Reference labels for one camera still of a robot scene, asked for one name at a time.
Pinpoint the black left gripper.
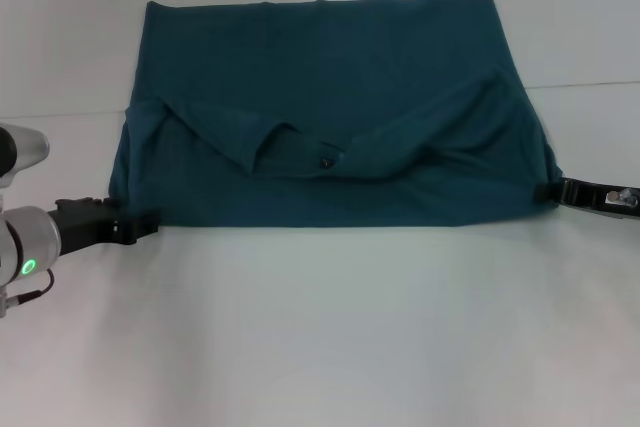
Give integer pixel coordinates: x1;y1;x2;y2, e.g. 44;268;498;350
49;195;163;258

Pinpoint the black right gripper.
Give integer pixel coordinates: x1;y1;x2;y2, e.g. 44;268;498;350
534;175;640;222

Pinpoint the teal FREE print T-shirt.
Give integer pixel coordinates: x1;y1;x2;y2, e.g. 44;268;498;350
108;0;565;229

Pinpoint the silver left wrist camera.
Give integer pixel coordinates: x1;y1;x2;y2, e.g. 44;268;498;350
0;121;51;193

